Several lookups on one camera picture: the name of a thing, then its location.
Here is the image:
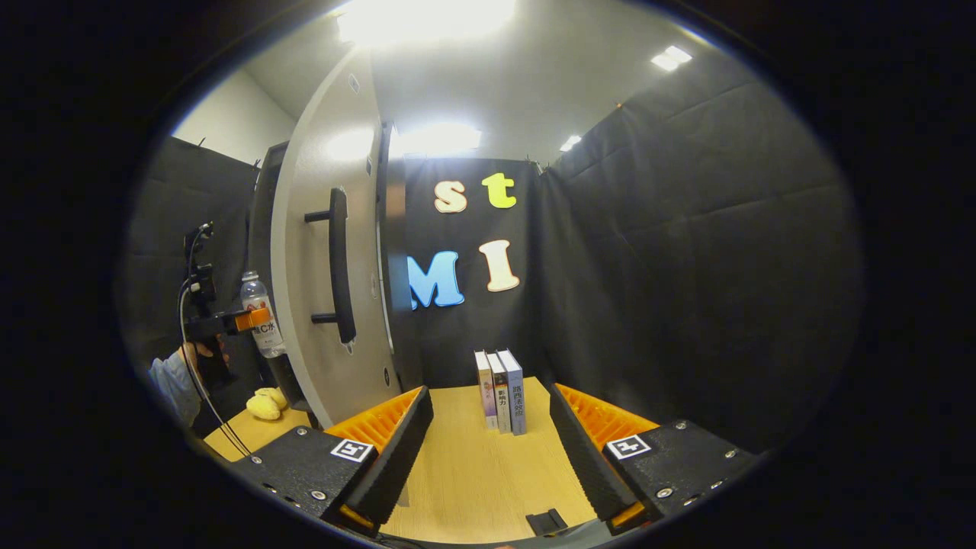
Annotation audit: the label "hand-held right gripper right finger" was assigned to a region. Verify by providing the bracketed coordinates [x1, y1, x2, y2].
[549, 384, 763, 537]

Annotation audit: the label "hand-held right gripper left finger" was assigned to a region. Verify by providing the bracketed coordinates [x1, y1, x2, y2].
[229, 385, 435, 538]

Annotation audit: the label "clear plastic bottle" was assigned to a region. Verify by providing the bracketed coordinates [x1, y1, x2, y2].
[240, 271, 287, 359]

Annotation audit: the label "beige cabinet door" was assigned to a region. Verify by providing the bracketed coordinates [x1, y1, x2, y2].
[271, 47, 403, 429]

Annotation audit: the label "black door handle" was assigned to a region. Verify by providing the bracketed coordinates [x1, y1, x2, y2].
[303, 187, 358, 345]

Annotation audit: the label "yellow plush toy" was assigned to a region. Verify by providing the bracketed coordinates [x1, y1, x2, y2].
[246, 387, 289, 421]

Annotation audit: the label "blue grey book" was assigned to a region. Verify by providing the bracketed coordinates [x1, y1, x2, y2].
[497, 348, 528, 437]

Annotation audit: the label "white book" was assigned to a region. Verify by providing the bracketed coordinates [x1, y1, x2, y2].
[488, 352, 512, 434]

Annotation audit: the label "purple cover book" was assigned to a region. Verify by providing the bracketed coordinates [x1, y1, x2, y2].
[474, 349, 499, 430]

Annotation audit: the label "black backdrop cloth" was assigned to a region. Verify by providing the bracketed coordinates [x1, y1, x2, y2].
[122, 57, 866, 458]

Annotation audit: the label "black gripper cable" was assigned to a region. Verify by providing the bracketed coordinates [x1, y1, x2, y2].
[178, 278, 252, 458]

